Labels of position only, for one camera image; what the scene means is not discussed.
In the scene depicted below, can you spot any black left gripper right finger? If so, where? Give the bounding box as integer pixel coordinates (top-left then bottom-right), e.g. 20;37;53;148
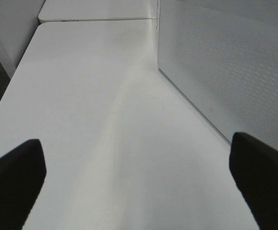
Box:
229;132;278;230

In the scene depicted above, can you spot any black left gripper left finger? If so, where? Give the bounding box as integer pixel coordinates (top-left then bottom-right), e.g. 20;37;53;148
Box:
0;139;46;230

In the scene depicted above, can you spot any white microwave door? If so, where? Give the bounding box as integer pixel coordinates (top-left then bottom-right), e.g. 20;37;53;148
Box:
157;0;278;150

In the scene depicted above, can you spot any white left table leg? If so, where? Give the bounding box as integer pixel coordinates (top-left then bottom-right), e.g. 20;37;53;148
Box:
0;14;17;80

